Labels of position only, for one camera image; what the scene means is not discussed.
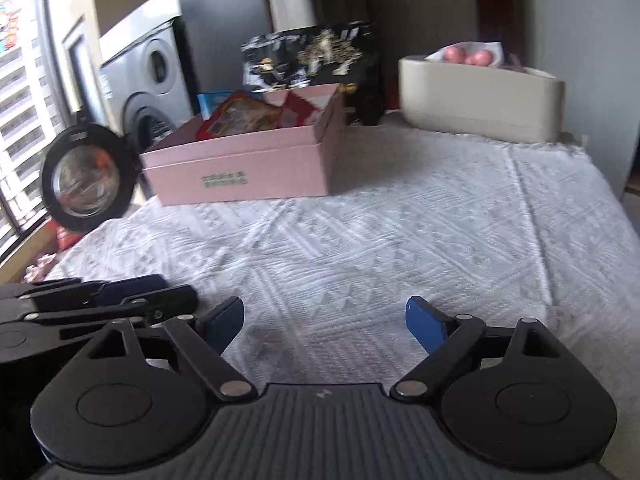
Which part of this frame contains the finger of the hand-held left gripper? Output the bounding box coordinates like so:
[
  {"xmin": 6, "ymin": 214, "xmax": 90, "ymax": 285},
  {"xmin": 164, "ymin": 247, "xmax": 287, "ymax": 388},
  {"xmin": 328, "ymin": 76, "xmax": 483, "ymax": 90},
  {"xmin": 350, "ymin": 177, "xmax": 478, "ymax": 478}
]
[
  {"xmin": 0, "ymin": 274, "xmax": 167, "ymax": 314},
  {"xmin": 0, "ymin": 285, "xmax": 199, "ymax": 334}
]

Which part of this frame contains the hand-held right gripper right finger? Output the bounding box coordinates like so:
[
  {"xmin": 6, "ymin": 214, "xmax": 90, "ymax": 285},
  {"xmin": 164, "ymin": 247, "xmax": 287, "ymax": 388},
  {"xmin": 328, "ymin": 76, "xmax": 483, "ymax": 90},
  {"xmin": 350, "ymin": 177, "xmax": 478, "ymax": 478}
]
[{"xmin": 390, "ymin": 295, "xmax": 560, "ymax": 400}]

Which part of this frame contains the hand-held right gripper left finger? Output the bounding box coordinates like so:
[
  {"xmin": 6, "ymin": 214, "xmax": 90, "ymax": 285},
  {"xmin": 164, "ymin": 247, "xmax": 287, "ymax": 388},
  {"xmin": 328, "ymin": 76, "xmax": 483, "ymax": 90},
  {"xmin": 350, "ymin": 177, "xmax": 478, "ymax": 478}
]
[{"xmin": 89, "ymin": 296, "xmax": 257, "ymax": 401}]

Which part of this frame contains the pink cardboard box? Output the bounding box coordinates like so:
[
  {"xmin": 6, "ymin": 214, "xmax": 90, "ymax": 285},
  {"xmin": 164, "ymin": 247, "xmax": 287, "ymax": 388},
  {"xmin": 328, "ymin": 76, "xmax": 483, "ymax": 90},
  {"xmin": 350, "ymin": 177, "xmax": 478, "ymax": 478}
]
[{"xmin": 139, "ymin": 84, "xmax": 348, "ymax": 207}]

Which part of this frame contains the blue snack packet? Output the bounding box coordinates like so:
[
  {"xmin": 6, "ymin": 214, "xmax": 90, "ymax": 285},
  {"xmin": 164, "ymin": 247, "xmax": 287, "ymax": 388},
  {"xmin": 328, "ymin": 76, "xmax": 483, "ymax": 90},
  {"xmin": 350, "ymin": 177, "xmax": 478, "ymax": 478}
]
[{"xmin": 196, "ymin": 91, "xmax": 237, "ymax": 122}]

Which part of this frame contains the red packet with yellow label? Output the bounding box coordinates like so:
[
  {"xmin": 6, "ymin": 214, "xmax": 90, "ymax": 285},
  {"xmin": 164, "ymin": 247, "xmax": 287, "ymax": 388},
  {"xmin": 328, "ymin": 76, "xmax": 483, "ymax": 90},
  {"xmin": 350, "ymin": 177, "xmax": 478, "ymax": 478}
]
[{"xmin": 195, "ymin": 92, "xmax": 286, "ymax": 141}]

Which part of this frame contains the red strip snack packet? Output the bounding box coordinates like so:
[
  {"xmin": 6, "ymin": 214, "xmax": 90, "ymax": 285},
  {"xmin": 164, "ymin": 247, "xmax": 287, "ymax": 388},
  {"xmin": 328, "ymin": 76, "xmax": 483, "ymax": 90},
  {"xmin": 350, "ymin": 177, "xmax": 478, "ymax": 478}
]
[{"xmin": 278, "ymin": 88, "xmax": 342, "ymax": 129}]

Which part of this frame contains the white textured tablecloth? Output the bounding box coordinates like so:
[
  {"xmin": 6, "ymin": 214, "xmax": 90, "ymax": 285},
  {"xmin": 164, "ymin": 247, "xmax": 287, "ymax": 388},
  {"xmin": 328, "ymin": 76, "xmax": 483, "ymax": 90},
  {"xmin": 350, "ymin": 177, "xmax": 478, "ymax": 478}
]
[{"xmin": 45, "ymin": 110, "xmax": 640, "ymax": 480}]

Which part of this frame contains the pink cloth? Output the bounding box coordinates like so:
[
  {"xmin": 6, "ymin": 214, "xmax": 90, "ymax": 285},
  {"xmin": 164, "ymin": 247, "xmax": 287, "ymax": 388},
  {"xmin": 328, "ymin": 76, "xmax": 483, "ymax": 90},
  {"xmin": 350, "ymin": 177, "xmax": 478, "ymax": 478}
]
[{"xmin": 25, "ymin": 252, "xmax": 63, "ymax": 282}]

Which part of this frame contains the grey washing machine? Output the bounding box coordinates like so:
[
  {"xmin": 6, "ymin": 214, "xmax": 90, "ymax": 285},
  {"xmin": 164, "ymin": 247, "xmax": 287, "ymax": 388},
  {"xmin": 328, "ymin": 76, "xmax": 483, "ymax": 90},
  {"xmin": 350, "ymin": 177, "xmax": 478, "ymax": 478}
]
[{"xmin": 40, "ymin": 89, "xmax": 197, "ymax": 234}]

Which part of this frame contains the window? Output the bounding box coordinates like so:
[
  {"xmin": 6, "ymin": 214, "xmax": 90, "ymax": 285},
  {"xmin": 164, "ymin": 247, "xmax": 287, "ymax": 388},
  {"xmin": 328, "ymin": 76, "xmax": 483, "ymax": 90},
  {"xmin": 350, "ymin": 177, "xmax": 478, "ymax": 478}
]
[{"xmin": 0, "ymin": 0, "xmax": 101, "ymax": 261}]

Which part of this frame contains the grey tumble dryer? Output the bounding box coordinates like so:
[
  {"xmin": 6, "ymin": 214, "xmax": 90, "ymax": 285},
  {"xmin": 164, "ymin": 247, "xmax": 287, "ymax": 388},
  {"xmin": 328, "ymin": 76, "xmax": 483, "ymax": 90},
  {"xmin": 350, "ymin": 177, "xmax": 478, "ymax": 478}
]
[{"xmin": 97, "ymin": 15, "xmax": 193, "ymax": 111}]

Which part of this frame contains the beige oval container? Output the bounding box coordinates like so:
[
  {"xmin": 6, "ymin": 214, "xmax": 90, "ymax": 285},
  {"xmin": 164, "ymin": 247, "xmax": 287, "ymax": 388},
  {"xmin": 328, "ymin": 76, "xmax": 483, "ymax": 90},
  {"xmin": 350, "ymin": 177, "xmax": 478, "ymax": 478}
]
[{"xmin": 398, "ymin": 55, "xmax": 567, "ymax": 143}]

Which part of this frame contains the dark tall cabinet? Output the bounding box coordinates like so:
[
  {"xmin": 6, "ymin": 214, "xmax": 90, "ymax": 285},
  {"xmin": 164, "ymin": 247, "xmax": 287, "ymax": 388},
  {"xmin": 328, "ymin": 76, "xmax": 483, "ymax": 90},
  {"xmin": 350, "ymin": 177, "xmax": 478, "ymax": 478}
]
[{"xmin": 172, "ymin": 0, "xmax": 273, "ymax": 107}]

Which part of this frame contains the black snack bag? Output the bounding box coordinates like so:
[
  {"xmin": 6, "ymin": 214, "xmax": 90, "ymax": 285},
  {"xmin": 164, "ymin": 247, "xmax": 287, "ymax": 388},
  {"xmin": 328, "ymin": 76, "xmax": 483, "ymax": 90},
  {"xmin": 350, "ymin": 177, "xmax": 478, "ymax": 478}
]
[{"xmin": 241, "ymin": 21, "xmax": 386, "ymax": 127}]

